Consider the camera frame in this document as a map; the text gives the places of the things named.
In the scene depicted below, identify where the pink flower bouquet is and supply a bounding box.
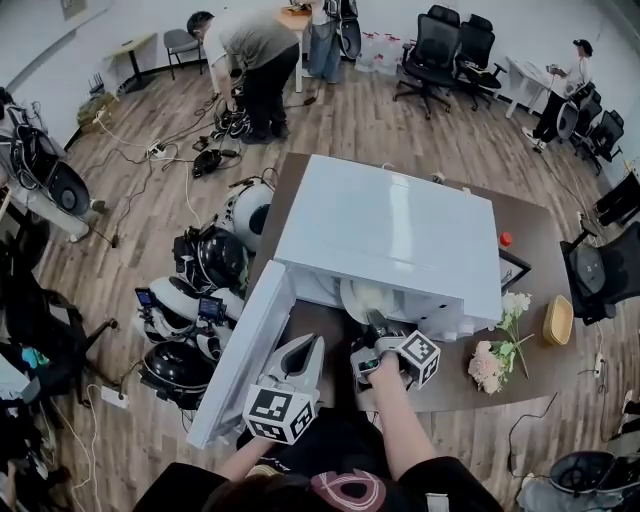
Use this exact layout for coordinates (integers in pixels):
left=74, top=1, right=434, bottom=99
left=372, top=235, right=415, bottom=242
left=467, top=339, right=517, bottom=396

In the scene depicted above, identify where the person's black shirt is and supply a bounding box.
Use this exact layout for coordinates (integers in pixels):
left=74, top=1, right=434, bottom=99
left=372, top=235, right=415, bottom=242
left=133, top=407, right=506, bottom=512

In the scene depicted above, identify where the black swivel chair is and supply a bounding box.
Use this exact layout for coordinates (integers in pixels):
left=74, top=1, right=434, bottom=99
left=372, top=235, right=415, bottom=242
left=0, top=234, right=120, bottom=407

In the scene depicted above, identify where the white backpack pod with screen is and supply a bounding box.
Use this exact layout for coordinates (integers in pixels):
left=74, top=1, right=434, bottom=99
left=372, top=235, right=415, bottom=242
left=194, top=287, right=247, bottom=362
left=133, top=276, right=202, bottom=344

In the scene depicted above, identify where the small round table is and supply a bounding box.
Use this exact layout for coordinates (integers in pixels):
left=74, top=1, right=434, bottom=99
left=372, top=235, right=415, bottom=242
left=103, top=32, right=159, bottom=94

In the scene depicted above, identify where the black office chair with device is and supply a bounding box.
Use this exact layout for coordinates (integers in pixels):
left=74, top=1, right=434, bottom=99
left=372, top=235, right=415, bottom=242
left=559, top=234, right=640, bottom=327

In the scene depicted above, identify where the person's right forearm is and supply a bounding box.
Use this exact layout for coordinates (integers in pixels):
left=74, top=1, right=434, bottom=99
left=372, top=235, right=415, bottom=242
left=367, top=357, right=439, bottom=482

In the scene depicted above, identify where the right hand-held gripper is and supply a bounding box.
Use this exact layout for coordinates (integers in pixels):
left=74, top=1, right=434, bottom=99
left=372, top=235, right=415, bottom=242
left=349, top=308, right=442, bottom=390

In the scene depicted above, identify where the white microwave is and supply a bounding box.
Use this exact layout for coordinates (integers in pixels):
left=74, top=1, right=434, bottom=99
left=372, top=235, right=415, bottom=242
left=185, top=153, right=504, bottom=450

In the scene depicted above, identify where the pack of water bottles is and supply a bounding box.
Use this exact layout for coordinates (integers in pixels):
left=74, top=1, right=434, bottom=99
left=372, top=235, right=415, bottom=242
left=355, top=30, right=407, bottom=77

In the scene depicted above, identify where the white round plate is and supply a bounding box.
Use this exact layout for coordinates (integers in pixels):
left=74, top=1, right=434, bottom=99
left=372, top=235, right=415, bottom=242
left=339, top=279, right=397, bottom=324

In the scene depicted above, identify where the grey chair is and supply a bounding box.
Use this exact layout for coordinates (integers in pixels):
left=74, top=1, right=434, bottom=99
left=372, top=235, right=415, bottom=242
left=163, top=28, right=207, bottom=82

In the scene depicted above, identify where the white cable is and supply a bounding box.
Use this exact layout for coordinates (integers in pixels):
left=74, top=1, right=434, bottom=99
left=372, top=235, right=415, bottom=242
left=49, top=383, right=102, bottom=512

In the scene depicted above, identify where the white table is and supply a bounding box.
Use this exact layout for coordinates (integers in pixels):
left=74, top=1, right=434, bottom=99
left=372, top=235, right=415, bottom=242
left=504, top=55, right=557, bottom=119

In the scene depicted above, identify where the black round backpack pod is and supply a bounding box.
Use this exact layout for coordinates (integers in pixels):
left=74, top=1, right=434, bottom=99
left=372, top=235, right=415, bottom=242
left=138, top=340, right=219, bottom=412
left=172, top=224, right=250, bottom=294

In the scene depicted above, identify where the black cable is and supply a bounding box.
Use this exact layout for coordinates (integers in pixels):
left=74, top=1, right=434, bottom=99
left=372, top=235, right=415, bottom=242
left=506, top=392, right=560, bottom=474

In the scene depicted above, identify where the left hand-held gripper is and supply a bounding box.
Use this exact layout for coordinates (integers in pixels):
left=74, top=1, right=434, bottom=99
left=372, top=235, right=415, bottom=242
left=242, top=333, right=327, bottom=445

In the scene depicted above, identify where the black picture frame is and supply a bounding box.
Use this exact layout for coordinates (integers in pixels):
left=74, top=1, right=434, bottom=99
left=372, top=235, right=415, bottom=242
left=498, top=245, right=533, bottom=294

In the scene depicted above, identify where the white flower bouquet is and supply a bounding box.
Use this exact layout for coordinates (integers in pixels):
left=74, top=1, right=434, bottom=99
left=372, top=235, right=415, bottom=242
left=493, top=292, right=535, bottom=380

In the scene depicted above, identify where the green bag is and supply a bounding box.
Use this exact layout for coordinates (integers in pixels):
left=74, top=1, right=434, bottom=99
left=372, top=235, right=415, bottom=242
left=77, top=92, right=119, bottom=134

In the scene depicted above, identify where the black bag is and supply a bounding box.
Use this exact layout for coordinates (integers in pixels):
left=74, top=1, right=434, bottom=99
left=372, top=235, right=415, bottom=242
left=192, top=148, right=224, bottom=179

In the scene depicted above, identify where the pile of black white equipment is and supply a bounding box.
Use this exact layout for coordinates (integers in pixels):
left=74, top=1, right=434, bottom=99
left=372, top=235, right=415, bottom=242
left=213, top=105, right=254, bottom=142

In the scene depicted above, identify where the white round backpack pod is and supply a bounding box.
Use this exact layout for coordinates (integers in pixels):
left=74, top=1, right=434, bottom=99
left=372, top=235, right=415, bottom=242
left=219, top=180, right=277, bottom=254

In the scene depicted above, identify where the wooden top desk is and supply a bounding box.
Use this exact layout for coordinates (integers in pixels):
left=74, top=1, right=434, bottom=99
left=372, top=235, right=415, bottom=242
left=273, top=5, right=314, bottom=94

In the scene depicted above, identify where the yellow basket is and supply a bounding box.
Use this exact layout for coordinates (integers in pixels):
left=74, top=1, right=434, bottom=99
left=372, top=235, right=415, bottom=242
left=542, top=294, right=575, bottom=348

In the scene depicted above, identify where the person's left forearm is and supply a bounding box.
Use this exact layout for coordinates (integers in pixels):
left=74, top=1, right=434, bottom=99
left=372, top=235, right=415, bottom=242
left=214, top=433, right=282, bottom=484

